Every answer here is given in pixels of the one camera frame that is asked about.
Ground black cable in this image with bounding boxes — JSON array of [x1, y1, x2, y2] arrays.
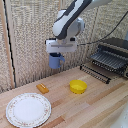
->
[[78, 10, 128, 46]]

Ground black toaster oven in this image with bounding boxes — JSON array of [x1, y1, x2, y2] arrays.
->
[[89, 36, 128, 80]]

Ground yellow plastic bowl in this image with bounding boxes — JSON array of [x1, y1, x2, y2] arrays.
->
[[69, 79, 89, 95]]

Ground black wire oven rack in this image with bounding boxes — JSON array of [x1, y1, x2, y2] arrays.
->
[[79, 63, 112, 85]]

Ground white floral rim plate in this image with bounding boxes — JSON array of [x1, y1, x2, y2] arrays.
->
[[5, 92, 53, 128]]

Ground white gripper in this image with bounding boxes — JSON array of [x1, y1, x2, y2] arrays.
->
[[45, 37, 79, 55]]

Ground orange brown block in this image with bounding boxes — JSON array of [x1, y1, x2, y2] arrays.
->
[[36, 83, 50, 94]]

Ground blue cup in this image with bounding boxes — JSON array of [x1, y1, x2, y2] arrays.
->
[[48, 52, 66, 70]]

